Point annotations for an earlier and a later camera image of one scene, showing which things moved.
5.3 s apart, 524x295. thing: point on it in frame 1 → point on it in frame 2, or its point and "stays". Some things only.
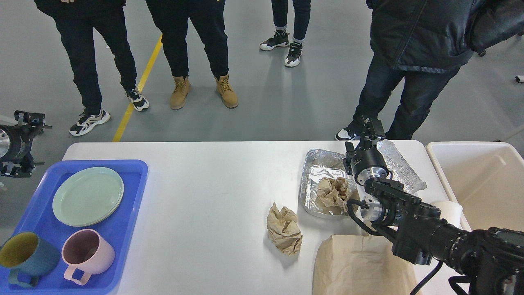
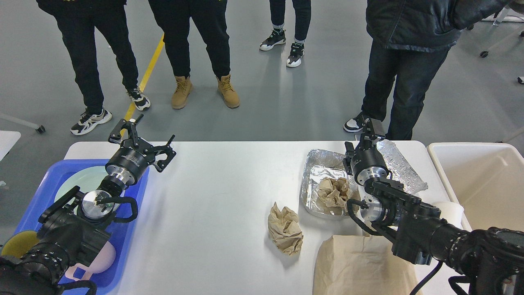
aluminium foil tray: x=326 y=189 stays
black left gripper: x=15 y=143 → x=131 y=160
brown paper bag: x=351 y=264 stays
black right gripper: x=364 y=162 stays
